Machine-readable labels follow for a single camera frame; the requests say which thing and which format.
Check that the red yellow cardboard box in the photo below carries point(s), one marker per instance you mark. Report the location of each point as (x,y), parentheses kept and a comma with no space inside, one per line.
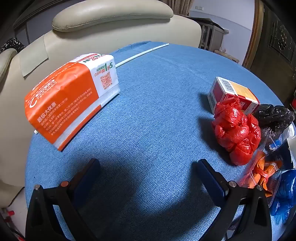
(227,92)

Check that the blue tablecloth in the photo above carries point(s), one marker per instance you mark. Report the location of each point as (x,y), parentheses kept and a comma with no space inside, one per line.
(150,104)

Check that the dark wooden door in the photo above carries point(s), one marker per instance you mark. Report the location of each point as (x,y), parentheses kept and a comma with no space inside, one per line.
(272,46)

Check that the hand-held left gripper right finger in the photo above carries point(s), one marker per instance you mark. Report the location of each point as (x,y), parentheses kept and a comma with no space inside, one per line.
(212,180)

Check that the blue plastic bag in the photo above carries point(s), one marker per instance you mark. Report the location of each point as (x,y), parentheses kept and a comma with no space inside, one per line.
(285,192)

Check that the dark floral cloth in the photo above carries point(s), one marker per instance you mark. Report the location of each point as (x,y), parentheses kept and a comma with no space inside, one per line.
(11,44)

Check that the beige leather sofa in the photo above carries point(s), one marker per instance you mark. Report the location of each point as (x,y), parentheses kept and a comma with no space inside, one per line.
(92,37)

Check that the orange white tissue pack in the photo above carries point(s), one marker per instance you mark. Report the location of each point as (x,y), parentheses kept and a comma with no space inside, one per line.
(64,97)

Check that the orange snack wrapper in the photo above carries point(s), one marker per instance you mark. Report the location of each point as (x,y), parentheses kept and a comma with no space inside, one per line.
(261,171)

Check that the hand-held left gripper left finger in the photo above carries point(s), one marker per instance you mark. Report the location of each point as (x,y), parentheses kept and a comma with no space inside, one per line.
(86,178)

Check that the thin white rod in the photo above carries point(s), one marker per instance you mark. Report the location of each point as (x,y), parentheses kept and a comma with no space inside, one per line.
(119,64)

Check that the wooden baby crib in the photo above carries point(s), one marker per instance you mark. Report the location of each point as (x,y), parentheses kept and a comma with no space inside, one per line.
(212,34)

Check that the black plastic bag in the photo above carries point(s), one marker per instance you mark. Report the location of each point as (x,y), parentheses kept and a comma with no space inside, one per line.
(272,118)

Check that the red plastic bag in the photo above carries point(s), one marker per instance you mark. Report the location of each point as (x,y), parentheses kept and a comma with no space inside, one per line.
(233,129)

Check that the clear plastic container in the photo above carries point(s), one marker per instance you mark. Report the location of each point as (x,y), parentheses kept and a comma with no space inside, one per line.
(276,185)

